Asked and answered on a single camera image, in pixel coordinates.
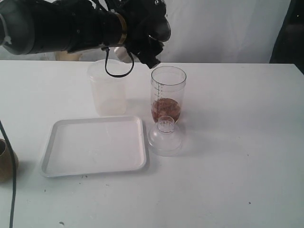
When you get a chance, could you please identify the brown food pieces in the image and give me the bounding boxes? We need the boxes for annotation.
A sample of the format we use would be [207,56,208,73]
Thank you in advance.
[151,98,181,122]

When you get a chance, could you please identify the dark object at right edge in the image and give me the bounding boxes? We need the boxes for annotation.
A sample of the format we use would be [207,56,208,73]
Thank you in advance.
[270,0,304,72]

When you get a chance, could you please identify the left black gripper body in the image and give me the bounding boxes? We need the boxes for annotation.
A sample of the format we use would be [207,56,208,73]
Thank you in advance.
[118,0,171,51]

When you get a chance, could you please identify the white cable tie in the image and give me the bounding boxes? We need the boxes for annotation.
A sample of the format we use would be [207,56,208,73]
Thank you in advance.
[0,14,12,46]

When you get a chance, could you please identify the clear graduated shaker body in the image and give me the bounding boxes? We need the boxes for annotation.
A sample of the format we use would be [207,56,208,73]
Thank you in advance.
[151,66,187,108]

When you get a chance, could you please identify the white rectangular tray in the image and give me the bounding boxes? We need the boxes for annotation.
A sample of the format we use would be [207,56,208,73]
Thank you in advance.
[40,116,147,178]

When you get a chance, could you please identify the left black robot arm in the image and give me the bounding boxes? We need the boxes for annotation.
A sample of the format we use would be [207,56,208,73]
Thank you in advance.
[0,0,171,68]

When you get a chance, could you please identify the translucent plastic container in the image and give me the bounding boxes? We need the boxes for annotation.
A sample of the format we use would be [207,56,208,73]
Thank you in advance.
[87,59,129,116]

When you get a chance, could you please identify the stainless steel cup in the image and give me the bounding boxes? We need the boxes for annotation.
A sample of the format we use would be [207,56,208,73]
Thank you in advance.
[114,47,132,64]

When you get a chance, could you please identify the clear shaker lid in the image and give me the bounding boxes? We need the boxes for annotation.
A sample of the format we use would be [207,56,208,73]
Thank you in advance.
[147,116,183,157]

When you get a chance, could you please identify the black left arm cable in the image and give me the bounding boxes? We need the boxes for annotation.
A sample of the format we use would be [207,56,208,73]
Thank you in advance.
[0,46,135,228]

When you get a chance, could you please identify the brown wooden cup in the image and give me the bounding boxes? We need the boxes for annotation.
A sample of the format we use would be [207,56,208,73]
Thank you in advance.
[0,139,13,183]

